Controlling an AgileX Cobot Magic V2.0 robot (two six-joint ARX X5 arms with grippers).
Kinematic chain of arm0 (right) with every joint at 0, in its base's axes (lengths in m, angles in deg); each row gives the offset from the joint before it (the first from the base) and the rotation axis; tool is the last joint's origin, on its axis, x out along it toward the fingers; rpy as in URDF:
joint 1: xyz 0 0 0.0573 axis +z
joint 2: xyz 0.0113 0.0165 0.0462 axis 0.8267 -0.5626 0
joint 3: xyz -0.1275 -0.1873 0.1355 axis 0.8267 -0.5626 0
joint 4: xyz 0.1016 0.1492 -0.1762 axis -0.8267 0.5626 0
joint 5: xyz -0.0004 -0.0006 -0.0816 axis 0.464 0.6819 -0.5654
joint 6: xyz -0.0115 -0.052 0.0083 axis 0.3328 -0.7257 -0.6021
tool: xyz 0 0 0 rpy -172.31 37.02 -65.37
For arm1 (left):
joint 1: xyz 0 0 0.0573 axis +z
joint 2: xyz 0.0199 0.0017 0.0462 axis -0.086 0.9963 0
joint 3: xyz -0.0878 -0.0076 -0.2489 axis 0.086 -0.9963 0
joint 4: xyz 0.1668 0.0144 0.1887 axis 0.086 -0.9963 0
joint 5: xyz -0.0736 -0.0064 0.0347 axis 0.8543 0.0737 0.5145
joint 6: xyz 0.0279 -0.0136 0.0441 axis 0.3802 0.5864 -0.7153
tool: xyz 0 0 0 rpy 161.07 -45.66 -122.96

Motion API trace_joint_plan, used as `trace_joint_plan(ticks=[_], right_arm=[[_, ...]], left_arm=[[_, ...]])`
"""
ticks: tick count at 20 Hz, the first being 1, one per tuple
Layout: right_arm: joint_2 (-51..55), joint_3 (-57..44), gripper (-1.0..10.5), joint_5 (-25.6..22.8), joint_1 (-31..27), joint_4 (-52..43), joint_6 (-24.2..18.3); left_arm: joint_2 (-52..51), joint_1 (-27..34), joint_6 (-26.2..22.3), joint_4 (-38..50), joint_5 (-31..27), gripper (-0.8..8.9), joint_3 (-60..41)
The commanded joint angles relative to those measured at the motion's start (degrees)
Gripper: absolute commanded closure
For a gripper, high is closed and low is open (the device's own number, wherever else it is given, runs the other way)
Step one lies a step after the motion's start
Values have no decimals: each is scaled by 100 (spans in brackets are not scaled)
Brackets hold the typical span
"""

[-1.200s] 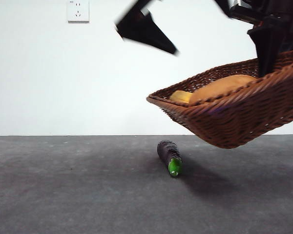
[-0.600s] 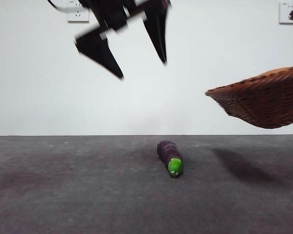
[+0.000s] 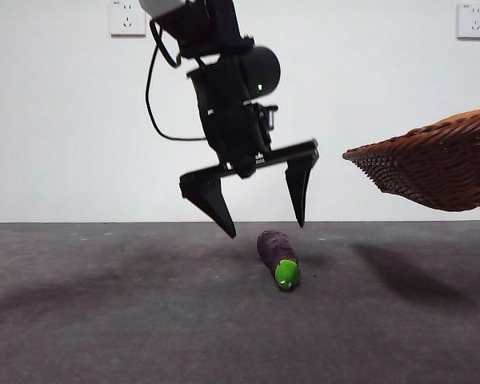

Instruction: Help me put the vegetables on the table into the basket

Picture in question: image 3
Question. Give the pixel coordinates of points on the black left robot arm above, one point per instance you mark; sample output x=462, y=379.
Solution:
x=264, y=68

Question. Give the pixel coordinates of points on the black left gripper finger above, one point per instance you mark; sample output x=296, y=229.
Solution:
x=298, y=188
x=210, y=200

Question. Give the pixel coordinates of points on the white wall socket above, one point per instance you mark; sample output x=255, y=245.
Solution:
x=126, y=20
x=470, y=24

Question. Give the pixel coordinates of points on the brown wicker basket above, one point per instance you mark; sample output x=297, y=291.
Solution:
x=436, y=168

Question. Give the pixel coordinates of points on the purple eggplant with green stem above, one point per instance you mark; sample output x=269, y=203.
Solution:
x=274, y=250

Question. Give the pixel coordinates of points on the pale grey camera box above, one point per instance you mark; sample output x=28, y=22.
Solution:
x=160, y=6

